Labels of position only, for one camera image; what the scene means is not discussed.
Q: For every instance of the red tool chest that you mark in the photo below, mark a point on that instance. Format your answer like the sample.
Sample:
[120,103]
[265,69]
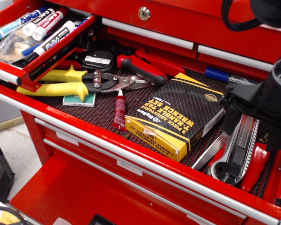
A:
[190,33]

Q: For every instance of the black tape measure case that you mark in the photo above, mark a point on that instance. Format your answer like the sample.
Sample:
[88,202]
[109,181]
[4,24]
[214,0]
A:
[97,60]

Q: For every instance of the clear plastic parts bag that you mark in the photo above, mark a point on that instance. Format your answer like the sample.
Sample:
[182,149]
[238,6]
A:
[11,47]

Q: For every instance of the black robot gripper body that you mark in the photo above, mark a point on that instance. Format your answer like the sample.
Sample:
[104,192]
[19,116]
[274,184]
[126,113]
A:
[261,101]

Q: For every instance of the red main open drawer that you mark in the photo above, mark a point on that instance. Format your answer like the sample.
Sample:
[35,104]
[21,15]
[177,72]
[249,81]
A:
[85,158]

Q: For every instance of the green white small box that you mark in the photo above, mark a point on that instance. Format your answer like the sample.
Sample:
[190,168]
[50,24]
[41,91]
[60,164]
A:
[74,100]

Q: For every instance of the silver black box cutter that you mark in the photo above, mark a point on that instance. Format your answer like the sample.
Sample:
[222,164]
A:
[233,164]

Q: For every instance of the blue pen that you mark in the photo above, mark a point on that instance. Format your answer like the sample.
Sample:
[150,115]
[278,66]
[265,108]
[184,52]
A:
[35,49]

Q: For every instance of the black yellow tap wrench box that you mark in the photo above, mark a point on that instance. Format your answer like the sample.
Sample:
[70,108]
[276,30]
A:
[176,116]

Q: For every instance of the light blue marker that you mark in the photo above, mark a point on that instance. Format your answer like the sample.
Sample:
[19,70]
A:
[7,29]

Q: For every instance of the black expo marker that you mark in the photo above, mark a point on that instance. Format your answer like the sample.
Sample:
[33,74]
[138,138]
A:
[51,41]

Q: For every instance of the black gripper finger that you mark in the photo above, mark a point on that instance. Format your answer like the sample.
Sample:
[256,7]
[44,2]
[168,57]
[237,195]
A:
[231,119]
[274,138]

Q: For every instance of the red threadlocker tube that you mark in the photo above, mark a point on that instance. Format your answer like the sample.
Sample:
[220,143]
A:
[119,121]

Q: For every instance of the red black handled crimper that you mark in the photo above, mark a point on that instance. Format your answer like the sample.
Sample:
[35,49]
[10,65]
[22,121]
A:
[150,67]

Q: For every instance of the red grey scissors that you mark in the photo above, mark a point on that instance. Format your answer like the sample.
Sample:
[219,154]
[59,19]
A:
[211,151]

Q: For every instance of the yellow object bottom left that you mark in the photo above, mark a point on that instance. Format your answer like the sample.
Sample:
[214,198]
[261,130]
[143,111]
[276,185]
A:
[8,218]

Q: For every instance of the yellow handled tin snips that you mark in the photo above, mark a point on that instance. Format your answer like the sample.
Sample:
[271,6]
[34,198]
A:
[82,83]

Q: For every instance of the red upper open drawer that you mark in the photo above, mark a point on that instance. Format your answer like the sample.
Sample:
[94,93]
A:
[29,77]

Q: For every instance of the red handled wire stripper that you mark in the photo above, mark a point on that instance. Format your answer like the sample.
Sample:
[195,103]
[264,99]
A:
[258,160]

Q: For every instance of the black capped white marker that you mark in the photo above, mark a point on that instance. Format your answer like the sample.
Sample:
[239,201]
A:
[30,27]

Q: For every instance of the silver chest lock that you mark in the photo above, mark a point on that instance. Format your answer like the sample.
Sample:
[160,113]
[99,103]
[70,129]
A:
[144,13]

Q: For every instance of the blue capped bic marker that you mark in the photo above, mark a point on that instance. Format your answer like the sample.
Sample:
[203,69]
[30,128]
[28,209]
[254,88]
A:
[227,77]

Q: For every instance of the red capped white marker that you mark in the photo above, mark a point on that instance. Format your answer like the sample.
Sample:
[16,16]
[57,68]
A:
[40,32]

